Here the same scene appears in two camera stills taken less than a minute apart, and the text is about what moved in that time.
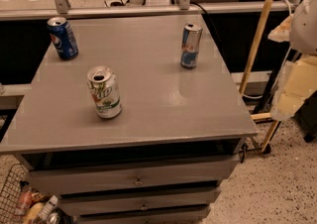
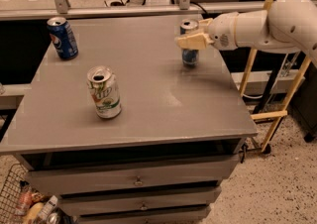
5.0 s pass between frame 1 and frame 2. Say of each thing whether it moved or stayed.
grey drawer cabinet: stayed
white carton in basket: stayed
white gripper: moved
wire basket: stayed
